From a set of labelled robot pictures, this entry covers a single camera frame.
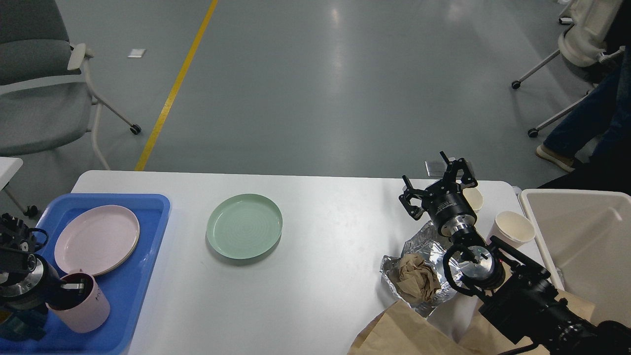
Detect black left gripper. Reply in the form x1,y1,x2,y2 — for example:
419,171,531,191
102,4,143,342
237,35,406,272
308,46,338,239
0,254,87,311

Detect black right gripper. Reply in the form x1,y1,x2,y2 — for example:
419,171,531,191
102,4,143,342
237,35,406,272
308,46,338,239
399,151,478,242

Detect pink mug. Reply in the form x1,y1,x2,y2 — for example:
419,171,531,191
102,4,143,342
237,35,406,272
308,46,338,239
45,271,110,333

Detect dark teal mug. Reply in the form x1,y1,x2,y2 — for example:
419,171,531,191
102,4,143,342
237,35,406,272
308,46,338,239
0,309,48,342

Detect green plate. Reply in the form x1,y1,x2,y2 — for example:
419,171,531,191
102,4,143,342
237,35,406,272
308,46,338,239
206,193,283,260

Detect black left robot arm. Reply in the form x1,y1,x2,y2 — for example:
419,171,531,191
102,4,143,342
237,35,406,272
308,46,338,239
0,213,93,312

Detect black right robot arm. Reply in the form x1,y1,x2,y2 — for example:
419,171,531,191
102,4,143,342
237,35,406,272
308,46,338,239
399,151,631,355

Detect grey floor plate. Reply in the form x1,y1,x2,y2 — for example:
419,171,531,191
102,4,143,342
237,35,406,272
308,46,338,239
424,159,476,180

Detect white paper cup behind gripper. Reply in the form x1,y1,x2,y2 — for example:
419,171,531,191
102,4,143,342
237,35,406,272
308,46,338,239
462,188,484,212

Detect crumpled aluminium foil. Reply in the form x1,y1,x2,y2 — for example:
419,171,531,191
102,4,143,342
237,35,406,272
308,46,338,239
380,221,456,318

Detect pink plate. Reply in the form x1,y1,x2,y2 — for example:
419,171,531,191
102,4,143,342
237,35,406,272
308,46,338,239
54,205,140,276

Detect blue plastic tray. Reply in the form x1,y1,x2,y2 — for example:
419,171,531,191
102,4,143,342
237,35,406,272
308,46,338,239
0,193,171,355

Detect crumpled brown paper ball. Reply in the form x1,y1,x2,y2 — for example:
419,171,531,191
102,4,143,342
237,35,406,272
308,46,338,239
395,252,440,303

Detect white side table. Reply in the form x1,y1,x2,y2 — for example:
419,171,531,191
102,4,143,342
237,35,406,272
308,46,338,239
0,157,39,218

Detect brown paper bag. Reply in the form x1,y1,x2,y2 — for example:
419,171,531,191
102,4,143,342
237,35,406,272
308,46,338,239
348,289,596,355

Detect beige plastic bin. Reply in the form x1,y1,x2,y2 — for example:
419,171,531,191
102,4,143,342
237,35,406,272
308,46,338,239
519,189,631,326

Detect person in grey sweater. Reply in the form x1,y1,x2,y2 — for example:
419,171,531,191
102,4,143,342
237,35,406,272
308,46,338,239
535,0,631,195

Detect grey office chair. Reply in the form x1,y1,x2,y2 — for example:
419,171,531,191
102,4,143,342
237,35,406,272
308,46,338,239
0,0,141,169

